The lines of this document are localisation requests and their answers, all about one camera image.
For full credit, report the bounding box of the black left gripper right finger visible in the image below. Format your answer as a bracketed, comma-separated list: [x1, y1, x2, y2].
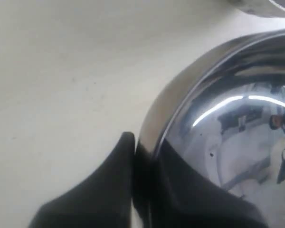
[154, 141, 268, 228]

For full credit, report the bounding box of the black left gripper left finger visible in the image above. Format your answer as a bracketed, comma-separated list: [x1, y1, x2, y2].
[29, 132, 135, 228]

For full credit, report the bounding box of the large steel bowl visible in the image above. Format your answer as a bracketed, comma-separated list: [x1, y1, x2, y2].
[133, 29, 285, 228]

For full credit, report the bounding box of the small ribbed steel bowl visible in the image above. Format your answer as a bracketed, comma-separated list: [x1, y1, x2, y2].
[228, 0, 285, 18]

